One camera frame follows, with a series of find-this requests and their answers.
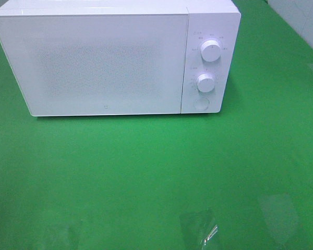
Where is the white microwave knob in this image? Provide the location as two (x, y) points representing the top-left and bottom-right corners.
(197, 73), (215, 93)
(200, 39), (221, 63)

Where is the round white door button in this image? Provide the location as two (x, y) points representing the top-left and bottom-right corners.
(194, 98), (210, 111)

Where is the white microwave door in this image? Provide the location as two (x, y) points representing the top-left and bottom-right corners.
(0, 15), (188, 116)

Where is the white microwave oven body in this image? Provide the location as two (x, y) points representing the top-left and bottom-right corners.
(0, 1), (241, 114)

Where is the green table mat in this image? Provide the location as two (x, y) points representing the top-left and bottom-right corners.
(0, 1), (313, 249)

